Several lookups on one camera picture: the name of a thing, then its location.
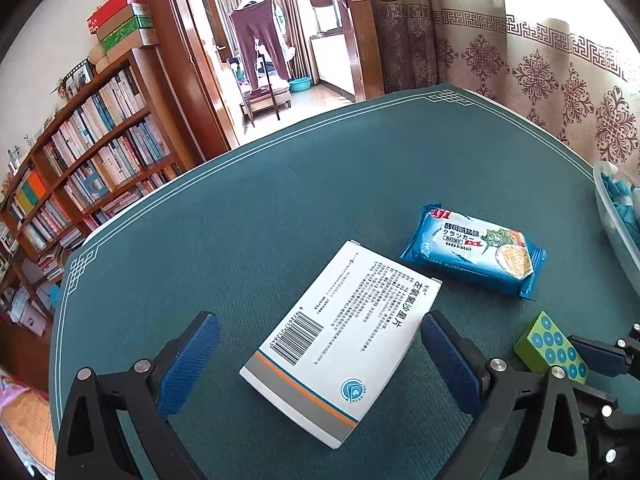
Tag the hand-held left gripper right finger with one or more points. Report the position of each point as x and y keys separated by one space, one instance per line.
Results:
x=445 y=360

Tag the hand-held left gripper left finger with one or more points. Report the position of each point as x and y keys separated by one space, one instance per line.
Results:
x=192 y=360

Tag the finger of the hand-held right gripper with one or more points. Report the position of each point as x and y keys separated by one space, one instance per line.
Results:
x=616 y=427
x=602 y=356

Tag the green toy block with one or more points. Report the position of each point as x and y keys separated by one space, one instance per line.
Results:
x=545 y=345

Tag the white medicine box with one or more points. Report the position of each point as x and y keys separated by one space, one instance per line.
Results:
x=350 y=335

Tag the clear plastic container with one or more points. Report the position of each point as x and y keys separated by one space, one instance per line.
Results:
x=612 y=242

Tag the teal cloth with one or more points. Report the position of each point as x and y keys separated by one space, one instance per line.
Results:
x=622 y=200

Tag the light blue biscuit packet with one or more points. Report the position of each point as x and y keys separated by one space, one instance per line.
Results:
x=465 y=250

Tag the pink quilted blanket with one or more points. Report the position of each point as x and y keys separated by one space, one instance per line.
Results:
x=22 y=415

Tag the wooden bookshelf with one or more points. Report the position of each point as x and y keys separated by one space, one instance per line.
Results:
x=167 y=130

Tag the wooden stool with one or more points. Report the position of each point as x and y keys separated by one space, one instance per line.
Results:
x=262 y=102

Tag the rows of books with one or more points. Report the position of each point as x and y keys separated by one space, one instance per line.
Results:
x=110 y=105

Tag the blue plastic basin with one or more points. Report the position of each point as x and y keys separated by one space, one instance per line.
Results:
x=300 y=84

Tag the patterned curtain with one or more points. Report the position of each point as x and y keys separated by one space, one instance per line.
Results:
x=525 y=60

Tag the woven straw basket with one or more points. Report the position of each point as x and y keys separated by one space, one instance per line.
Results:
x=97 y=57

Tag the pale gift box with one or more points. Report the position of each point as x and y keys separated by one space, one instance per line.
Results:
x=132 y=45

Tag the purple hanging pants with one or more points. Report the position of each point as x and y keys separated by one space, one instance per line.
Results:
x=257 y=45

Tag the wooden door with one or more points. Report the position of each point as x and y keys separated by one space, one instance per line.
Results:
x=362 y=35

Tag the green gift box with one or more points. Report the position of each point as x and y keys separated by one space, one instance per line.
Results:
x=125 y=30

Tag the red gift box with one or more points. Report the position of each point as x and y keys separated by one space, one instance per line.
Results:
x=115 y=7

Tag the wooden door frame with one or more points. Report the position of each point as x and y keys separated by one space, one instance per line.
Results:
x=165 y=60

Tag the picture frame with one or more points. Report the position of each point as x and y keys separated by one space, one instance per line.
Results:
x=80 y=75

